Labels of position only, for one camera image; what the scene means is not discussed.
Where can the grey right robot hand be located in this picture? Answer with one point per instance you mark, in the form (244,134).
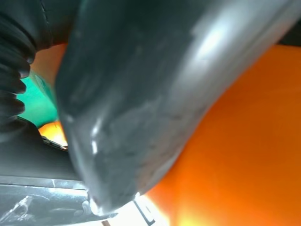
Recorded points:
(141,93)

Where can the green table mat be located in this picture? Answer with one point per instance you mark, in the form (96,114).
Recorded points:
(35,103)

